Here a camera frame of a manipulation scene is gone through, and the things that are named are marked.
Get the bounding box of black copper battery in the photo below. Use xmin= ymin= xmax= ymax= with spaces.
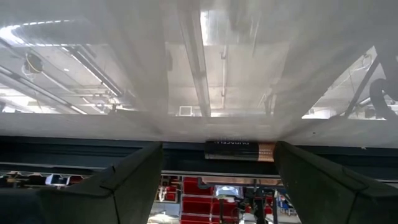
xmin=203 ymin=140 xmax=276 ymax=163

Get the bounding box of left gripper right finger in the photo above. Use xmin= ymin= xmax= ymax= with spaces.
xmin=273 ymin=140 xmax=398 ymax=224

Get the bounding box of red storage bin rack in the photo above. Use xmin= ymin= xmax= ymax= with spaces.
xmin=155 ymin=175 xmax=282 ymax=224

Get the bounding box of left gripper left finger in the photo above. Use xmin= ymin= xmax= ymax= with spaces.
xmin=0 ymin=141 xmax=164 ymax=224

